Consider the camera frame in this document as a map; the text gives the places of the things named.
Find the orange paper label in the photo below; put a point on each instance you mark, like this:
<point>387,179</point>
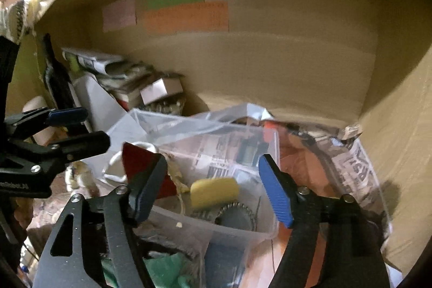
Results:
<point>185,17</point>

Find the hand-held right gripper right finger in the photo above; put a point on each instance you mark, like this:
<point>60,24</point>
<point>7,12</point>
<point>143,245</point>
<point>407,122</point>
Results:
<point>277,198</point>

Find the green cloth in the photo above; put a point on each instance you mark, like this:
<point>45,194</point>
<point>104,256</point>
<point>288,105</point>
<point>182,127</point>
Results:
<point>165,271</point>

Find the small grey box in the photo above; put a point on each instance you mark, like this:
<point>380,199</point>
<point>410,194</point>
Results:
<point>158,89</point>

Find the red cloth piece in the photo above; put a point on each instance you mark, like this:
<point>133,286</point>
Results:
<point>141,161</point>

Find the newspaper sheet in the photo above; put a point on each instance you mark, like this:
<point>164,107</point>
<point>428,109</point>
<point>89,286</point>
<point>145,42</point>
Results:
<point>354,166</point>

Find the large cardboard box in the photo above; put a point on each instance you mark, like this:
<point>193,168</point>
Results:
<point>270,55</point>

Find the pink paper label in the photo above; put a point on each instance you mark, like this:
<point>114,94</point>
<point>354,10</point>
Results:
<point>118,14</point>

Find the clear plastic bag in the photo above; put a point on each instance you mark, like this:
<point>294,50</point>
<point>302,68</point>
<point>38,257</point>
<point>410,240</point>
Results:
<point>243,126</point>

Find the dark round toothed object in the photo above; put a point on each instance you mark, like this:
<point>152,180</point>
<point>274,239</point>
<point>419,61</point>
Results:
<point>236,215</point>

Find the clear plastic container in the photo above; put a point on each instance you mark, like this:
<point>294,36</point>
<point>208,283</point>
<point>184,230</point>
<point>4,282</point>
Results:
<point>216,173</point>

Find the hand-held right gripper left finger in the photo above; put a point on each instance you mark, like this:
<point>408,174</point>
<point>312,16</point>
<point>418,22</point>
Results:
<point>145,198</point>

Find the white plastic piece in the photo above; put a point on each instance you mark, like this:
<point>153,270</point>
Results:
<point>98,102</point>

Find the yellow sponge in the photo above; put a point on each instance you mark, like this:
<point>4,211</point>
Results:
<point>214,192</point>

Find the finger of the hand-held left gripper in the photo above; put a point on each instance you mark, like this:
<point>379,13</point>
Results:
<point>86,143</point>
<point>67,116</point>

